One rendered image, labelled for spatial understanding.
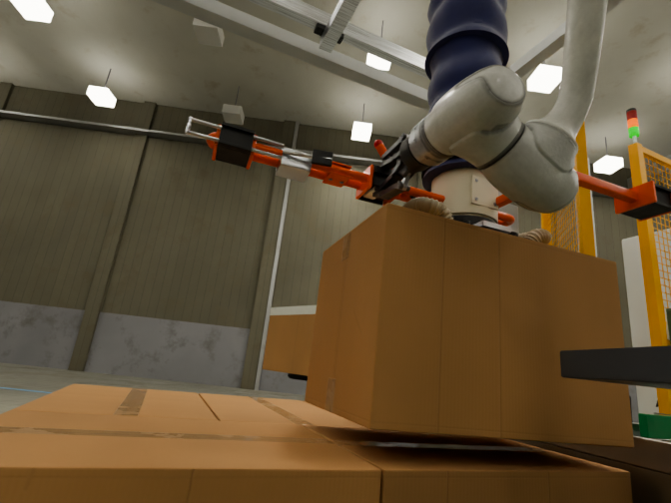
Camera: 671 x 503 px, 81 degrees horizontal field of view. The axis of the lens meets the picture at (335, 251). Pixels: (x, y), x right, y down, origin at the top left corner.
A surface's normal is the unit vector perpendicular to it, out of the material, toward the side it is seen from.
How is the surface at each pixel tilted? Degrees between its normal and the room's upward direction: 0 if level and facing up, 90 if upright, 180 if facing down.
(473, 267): 90
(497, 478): 90
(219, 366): 90
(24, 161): 90
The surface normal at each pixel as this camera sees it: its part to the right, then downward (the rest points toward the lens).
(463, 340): 0.33, -0.23
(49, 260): 0.07, -0.27
